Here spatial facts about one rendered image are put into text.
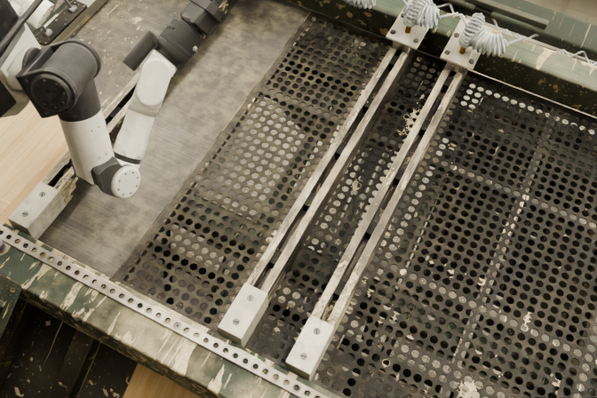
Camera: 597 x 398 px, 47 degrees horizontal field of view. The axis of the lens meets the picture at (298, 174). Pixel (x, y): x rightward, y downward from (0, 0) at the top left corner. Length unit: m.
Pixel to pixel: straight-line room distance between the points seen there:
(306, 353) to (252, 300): 0.17
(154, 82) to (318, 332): 0.67
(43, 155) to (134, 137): 0.44
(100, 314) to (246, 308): 0.33
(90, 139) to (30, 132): 0.55
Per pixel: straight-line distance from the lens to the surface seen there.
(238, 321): 1.60
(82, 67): 1.46
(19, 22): 1.48
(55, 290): 1.73
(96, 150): 1.54
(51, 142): 2.01
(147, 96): 1.58
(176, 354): 1.61
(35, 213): 1.82
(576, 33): 2.67
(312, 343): 1.58
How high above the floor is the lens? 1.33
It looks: 1 degrees down
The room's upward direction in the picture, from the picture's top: 24 degrees clockwise
